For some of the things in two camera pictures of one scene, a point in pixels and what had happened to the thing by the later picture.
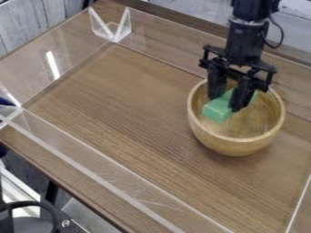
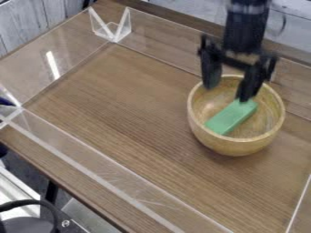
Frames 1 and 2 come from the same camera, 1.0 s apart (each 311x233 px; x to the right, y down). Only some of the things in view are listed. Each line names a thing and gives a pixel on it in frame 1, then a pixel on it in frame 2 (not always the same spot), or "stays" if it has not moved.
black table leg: x=50 y=192 stays
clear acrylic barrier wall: x=40 y=154 stays
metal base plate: x=78 y=217 stays
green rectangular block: x=216 y=109 → x=229 y=116
